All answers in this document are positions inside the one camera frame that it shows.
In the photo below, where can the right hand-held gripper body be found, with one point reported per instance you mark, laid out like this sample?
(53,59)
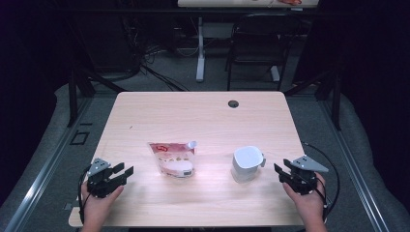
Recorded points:
(303,180)

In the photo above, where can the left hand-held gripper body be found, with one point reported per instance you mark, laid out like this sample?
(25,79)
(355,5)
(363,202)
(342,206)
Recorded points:
(102,185)

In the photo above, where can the white cup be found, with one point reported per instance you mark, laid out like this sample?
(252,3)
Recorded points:
(246,162)

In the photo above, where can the red and clear spouted pouch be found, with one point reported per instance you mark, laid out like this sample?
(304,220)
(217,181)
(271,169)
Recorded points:
(174,161)

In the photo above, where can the person's left hand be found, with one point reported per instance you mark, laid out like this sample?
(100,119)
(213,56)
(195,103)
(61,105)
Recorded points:
(96,208)

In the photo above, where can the person's right hand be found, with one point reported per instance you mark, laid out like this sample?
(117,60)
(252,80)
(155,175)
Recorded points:
(307,206)

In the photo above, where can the grey tape strip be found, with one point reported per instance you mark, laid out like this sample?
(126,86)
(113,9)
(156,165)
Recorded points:
(68,206)

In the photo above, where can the black metal stand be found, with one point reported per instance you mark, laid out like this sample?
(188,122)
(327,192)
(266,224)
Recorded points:
(336,103)
(73,96)

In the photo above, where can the white desk foot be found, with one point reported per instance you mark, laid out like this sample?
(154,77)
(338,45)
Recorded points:
(275,73)

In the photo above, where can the black chair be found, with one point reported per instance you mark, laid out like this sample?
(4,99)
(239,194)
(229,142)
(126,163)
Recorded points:
(261,42)

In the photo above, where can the white desk leg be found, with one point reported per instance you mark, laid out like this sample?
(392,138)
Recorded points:
(200,48)

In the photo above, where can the orange object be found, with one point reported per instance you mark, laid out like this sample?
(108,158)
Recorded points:
(290,2)

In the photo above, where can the aluminium floor rail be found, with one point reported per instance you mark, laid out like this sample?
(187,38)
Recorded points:
(42,174)
(354,174)

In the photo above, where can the black floor outlet frame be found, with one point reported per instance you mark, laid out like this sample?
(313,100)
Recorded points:
(71,138)

